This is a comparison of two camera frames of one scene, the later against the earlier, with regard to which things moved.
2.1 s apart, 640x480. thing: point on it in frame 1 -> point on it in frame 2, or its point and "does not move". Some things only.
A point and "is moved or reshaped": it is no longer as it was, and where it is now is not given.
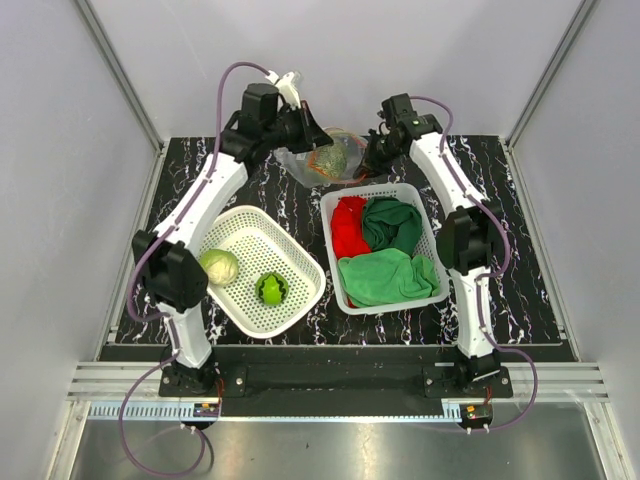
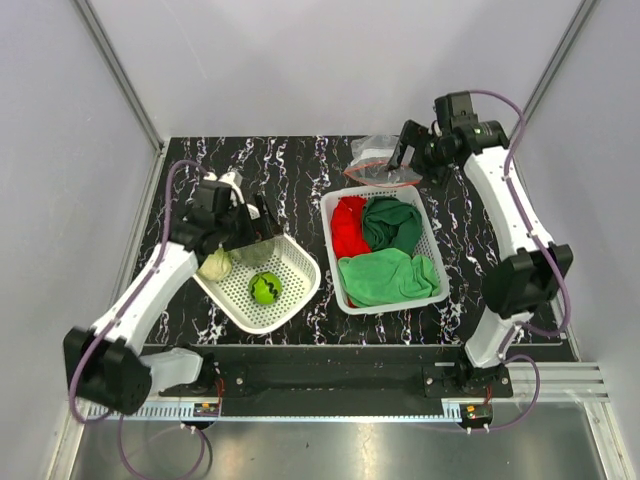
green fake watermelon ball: x=272 y=288 is moved or reshaped
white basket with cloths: x=379 y=248 does not move
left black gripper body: x=291 y=130 -> x=239 y=229
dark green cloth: x=389 y=223 does not move
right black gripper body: x=379 y=153 -> x=431 y=159
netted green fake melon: x=329 y=160 -> x=255 y=254
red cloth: x=347 y=227 does not move
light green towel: x=387 y=276 does not move
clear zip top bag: x=327 y=164 -> x=370 y=160
